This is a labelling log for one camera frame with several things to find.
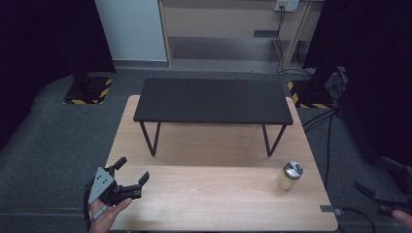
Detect black cables from wall socket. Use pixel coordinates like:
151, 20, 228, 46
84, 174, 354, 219
275, 5, 314, 77

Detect black curtain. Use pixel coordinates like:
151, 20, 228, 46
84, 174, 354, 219
302, 0, 412, 168
0, 0, 117, 153

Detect white wall socket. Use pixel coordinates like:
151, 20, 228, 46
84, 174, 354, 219
273, 0, 301, 14

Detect grey label on shelf unit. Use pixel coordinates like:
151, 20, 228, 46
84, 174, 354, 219
253, 29, 280, 39

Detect bundle of cables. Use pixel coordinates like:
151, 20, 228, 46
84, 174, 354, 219
324, 66, 350, 100

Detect black floor cables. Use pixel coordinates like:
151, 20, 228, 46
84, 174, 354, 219
301, 107, 342, 190

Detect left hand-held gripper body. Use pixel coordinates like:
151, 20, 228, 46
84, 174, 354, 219
86, 166, 143, 221

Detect black metal-legged shelf riser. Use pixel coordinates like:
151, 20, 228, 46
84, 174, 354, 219
132, 77, 294, 158

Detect grey tape strip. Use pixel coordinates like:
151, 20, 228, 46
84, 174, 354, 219
320, 204, 344, 216

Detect person's right hand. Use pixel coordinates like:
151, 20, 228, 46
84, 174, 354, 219
391, 209, 412, 229

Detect white panel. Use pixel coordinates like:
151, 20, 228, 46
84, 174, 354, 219
94, 0, 168, 63

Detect black cable under tape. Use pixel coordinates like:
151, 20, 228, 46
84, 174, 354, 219
336, 207, 377, 233

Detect person's left hand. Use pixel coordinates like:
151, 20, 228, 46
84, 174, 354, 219
88, 196, 133, 233

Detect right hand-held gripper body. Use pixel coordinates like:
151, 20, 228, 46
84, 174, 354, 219
372, 190, 412, 217

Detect glass jar with silver lid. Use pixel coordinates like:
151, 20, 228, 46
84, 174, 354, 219
275, 160, 304, 191

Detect black stand base striped tape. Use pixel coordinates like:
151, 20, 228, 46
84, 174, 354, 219
287, 79, 335, 110
63, 75, 115, 106

